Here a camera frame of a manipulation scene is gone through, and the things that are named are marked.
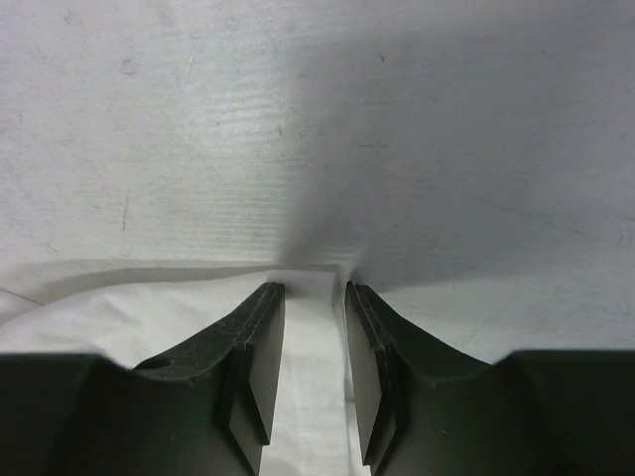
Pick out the white t-shirt red print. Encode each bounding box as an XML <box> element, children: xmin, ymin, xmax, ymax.
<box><xmin>1</xmin><ymin>271</ymin><xmax>370</xmax><ymax>475</ymax></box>

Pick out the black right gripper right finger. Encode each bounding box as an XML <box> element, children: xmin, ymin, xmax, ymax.
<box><xmin>345</xmin><ymin>283</ymin><xmax>634</xmax><ymax>475</ymax></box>

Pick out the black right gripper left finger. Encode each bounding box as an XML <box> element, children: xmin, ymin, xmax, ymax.
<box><xmin>1</xmin><ymin>283</ymin><xmax>285</xmax><ymax>475</ymax></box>

